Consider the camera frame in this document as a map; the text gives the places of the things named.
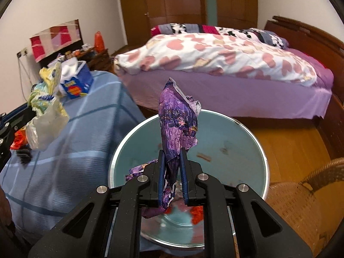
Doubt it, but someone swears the pale yellow plastic bag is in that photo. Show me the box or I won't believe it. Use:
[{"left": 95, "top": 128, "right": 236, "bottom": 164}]
[{"left": 25, "top": 61, "right": 71, "bottom": 151}]

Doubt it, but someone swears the heart-print white quilt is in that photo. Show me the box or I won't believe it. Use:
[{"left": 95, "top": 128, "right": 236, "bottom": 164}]
[{"left": 114, "top": 32, "right": 318, "bottom": 87}]

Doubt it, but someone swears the wooden bed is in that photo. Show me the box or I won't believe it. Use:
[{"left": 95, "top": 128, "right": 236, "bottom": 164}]
[{"left": 113, "top": 15, "right": 344, "bottom": 162}]

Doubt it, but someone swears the red plastic bag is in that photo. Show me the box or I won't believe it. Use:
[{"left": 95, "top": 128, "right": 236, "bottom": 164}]
[{"left": 188, "top": 206, "right": 205, "bottom": 225}]

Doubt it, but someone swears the wooden door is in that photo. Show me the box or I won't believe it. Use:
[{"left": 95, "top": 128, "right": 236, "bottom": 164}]
[{"left": 118, "top": 0, "right": 151, "bottom": 46}]

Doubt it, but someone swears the teal trash bin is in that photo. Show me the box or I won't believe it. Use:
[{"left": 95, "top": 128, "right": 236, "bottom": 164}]
[{"left": 107, "top": 109, "right": 270, "bottom": 248}]

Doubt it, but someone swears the wooden wardrobe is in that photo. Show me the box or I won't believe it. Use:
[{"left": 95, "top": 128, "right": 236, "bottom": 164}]
[{"left": 105, "top": 0, "right": 258, "bottom": 47}]

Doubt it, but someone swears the wicker chair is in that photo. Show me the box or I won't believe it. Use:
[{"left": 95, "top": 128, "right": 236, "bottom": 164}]
[{"left": 265, "top": 157, "right": 344, "bottom": 258}]

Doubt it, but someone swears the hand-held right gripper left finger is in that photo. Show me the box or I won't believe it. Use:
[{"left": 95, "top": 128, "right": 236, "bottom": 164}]
[{"left": 28, "top": 149, "right": 166, "bottom": 258}]

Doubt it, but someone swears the purple wrapper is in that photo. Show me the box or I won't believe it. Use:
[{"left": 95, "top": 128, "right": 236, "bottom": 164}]
[{"left": 125, "top": 77, "right": 202, "bottom": 218}]

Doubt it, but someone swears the black mesh net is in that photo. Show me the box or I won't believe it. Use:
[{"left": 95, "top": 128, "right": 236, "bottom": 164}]
[{"left": 15, "top": 144, "right": 33, "bottom": 165}]

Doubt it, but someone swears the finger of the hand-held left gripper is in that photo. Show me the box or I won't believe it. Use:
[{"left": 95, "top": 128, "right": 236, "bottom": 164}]
[
  {"left": 0, "top": 125, "right": 16, "bottom": 155},
  {"left": 0, "top": 105, "right": 37, "bottom": 129}
]

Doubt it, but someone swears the blue milk carton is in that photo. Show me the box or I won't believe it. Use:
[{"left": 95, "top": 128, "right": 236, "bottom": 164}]
[{"left": 60, "top": 60, "right": 94, "bottom": 99}]

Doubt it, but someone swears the flat television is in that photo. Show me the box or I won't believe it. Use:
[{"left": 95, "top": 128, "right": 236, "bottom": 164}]
[{"left": 29, "top": 19, "right": 83, "bottom": 68}]

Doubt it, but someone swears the orange carrier bag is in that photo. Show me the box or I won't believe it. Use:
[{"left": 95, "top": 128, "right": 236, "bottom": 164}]
[{"left": 94, "top": 31, "right": 105, "bottom": 52}]

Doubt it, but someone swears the orange plastic bag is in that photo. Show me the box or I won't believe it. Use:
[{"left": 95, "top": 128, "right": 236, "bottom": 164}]
[{"left": 10, "top": 129, "right": 28, "bottom": 151}]

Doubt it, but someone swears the red pink patchwork cover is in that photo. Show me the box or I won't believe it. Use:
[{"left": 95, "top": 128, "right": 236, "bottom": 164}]
[{"left": 29, "top": 19, "right": 81, "bottom": 63}]

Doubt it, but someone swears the black power cable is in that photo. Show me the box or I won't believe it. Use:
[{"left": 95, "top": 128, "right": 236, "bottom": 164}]
[{"left": 17, "top": 56, "right": 34, "bottom": 97}]

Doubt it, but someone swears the blue plaid tablecloth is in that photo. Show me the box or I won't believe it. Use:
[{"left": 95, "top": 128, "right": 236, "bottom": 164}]
[{"left": 0, "top": 70, "right": 147, "bottom": 245}]

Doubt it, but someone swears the cow-print patchwork blanket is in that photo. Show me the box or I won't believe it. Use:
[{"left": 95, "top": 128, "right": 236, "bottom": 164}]
[{"left": 150, "top": 24, "right": 290, "bottom": 49}]

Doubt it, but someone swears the wooden television cabinet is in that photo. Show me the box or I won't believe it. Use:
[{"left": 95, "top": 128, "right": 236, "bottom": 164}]
[{"left": 77, "top": 47, "right": 111, "bottom": 72}]

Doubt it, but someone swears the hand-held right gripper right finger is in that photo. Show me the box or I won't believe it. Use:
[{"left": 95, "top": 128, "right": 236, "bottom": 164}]
[{"left": 180, "top": 148, "right": 313, "bottom": 258}]

